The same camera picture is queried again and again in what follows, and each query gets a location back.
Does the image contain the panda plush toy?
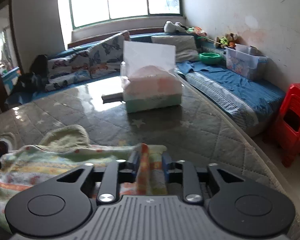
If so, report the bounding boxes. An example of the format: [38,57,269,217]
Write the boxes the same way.
[164,21,188,34]

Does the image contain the blue plastic bin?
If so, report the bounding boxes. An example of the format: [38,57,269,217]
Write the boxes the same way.
[1,66,22,96]

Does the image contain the red plastic stool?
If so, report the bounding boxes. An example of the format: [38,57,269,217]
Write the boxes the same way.
[266,83,300,168]

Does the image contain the green orange toy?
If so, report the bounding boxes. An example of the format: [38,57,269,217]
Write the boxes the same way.
[187,26,207,37]

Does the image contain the flat grey box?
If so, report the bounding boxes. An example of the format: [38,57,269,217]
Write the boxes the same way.
[101,92,125,104]

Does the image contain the black clothing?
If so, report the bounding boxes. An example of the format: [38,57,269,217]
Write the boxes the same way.
[15,55,50,93]

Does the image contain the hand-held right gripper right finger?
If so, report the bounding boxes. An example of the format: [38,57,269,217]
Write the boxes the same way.
[162,152,243,203]

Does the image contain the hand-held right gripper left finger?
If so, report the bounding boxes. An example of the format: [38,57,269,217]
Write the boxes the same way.
[56,151,141,204]

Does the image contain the grey pillow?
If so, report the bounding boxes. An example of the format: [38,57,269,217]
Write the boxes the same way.
[151,34,200,62]

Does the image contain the brown plush toy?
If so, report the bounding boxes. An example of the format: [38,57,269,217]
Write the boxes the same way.
[214,32,241,49]

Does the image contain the window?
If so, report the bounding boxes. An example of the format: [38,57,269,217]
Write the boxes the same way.
[57,0,182,28]

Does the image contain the brown wooden door frame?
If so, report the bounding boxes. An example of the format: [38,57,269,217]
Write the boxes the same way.
[0,0,23,117]

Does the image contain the blue sofa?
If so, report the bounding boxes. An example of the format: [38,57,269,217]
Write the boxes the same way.
[5,32,287,137]

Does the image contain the patterned children's pants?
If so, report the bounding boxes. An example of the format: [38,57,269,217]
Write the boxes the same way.
[0,124,171,233]

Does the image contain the large butterfly print pillow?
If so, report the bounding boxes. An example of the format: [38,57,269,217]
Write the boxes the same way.
[89,30,131,78]

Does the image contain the green basin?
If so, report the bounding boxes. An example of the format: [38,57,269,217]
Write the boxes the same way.
[199,52,223,64]

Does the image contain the white bag of tissues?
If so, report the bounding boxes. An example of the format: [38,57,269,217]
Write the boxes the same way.
[122,41,177,77]

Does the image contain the clear plastic storage box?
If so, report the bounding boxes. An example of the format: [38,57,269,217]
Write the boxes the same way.
[224,43,268,81]

